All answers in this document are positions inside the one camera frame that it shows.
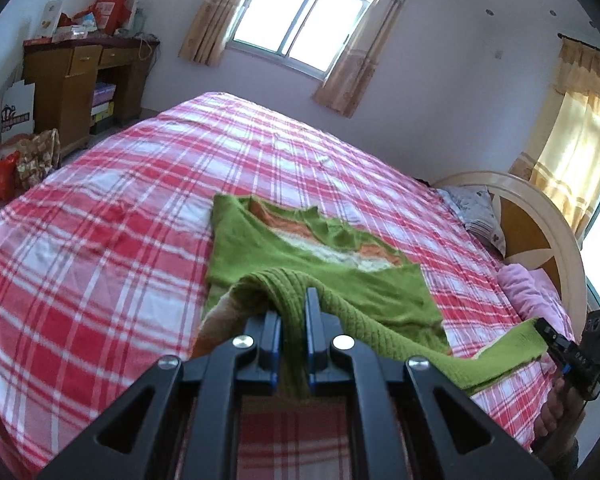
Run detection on white paper bag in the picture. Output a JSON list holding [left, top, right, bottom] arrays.
[[0, 80, 36, 144]]

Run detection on stack of flat boxes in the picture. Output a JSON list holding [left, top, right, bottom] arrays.
[[89, 82, 117, 134]]

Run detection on red gift bag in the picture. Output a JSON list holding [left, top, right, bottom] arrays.
[[92, 0, 137, 37]]

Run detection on beige patterned curtain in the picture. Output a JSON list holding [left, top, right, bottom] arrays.
[[178, 0, 261, 67], [312, 0, 426, 119]]

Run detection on yellow curtain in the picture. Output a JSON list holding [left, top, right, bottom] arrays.
[[510, 35, 600, 239]]

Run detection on sliding window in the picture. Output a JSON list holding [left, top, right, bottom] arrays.
[[228, 0, 397, 81]]

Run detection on white card box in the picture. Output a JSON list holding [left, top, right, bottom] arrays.
[[34, 0, 64, 41]]

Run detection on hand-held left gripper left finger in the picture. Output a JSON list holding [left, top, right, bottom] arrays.
[[37, 310, 284, 480]]

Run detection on green striped knit sweater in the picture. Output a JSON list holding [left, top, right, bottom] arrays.
[[197, 192, 551, 401]]

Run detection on pink blanket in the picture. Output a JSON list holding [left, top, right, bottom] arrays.
[[497, 262, 577, 342]]

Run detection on person's right hand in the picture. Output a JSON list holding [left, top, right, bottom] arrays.
[[534, 376, 587, 442]]

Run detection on cream wooden headboard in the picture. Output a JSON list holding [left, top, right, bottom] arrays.
[[432, 171, 589, 321]]

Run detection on grey patterned pillow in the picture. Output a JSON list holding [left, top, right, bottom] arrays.
[[437, 185, 509, 259]]

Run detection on person's right forearm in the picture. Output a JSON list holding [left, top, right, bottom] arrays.
[[530, 432, 581, 480]]

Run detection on brown patterned bag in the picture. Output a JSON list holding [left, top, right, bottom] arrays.
[[15, 129, 61, 191]]

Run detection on brown wooden desk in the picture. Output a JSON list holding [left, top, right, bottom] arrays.
[[22, 37, 161, 159]]

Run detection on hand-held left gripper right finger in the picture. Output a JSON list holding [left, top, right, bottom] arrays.
[[305, 287, 554, 480]]

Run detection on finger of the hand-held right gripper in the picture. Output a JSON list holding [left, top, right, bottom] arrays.
[[534, 317, 581, 376]]

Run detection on small packets clutter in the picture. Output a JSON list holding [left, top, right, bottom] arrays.
[[52, 10, 99, 44]]

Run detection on bed with red plaid sheet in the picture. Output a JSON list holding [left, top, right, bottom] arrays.
[[0, 91, 581, 480]]

